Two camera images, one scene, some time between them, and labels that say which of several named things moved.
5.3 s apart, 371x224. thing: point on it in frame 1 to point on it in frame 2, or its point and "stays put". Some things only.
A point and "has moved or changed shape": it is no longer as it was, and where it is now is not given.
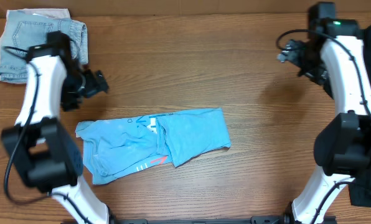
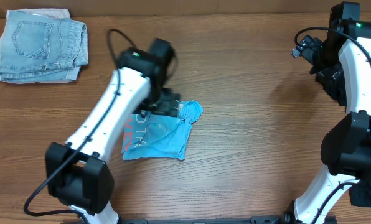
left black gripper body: (96, 82) to (167, 104)
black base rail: (256, 219) stays put
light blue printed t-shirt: (119, 145) has moved or changed shape
